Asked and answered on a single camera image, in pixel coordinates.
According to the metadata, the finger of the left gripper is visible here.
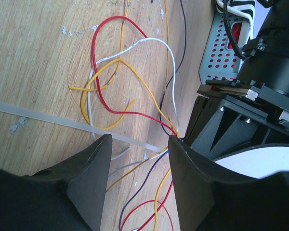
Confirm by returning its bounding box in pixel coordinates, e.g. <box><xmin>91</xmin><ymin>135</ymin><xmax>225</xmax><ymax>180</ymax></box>
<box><xmin>184</xmin><ymin>96</ymin><xmax>289</xmax><ymax>159</ymax></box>

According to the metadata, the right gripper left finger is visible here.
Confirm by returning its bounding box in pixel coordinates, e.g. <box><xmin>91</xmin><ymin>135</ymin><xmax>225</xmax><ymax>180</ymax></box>
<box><xmin>0</xmin><ymin>134</ymin><xmax>112</xmax><ymax>231</ymax></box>

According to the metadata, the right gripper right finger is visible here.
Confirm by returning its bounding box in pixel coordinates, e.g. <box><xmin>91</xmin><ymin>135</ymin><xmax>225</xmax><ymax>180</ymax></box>
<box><xmin>168</xmin><ymin>136</ymin><xmax>289</xmax><ymax>231</ymax></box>

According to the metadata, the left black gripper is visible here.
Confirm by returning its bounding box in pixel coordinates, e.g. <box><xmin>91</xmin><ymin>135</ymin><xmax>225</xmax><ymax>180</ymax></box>
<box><xmin>198</xmin><ymin>0</ymin><xmax>289</xmax><ymax>125</ymax></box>

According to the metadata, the yellow wire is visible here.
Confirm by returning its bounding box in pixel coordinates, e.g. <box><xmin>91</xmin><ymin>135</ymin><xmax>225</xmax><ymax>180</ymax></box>
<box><xmin>68</xmin><ymin>0</ymin><xmax>179</xmax><ymax>231</ymax></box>

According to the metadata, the purple wire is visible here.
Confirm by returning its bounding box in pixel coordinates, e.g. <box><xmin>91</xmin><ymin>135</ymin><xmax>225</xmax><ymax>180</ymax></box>
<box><xmin>118</xmin><ymin>0</ymin><xmax>187</xmax><ymax>231</ymax></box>

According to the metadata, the white wire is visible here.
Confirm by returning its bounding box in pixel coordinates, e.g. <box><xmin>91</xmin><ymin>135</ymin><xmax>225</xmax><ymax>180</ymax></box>
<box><xmin>87</xmin><ymin>38</ymin><xmax>179</xmax><ymax>193</ymax></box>

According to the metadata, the white zip tie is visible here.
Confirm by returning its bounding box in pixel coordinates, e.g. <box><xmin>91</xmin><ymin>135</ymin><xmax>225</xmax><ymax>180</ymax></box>
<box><xmin>0</xmin><ymin>102</ymin><xmax>162</xmax><ymax>153</ymax></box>

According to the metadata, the red cloth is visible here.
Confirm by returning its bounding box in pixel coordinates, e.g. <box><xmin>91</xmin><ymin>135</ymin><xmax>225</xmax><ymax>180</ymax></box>
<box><xmin>207</xmin><ymin>21</ymin><xmax>242</xmax><ymax>70</ymax></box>

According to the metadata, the blue plastic basket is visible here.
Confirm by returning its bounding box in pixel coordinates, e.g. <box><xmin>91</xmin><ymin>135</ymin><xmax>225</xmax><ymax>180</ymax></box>
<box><xmin>199</xmin><ymin>12</ymin><xmax>241</xmax><ymax>84</ymax></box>

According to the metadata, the black white striped cloth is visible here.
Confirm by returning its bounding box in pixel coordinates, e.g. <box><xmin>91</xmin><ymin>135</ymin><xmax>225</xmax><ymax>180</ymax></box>
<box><xmin>226</xmin><ymin>0</ymin><xmax>255</xmax><ymax>47</ymax></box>

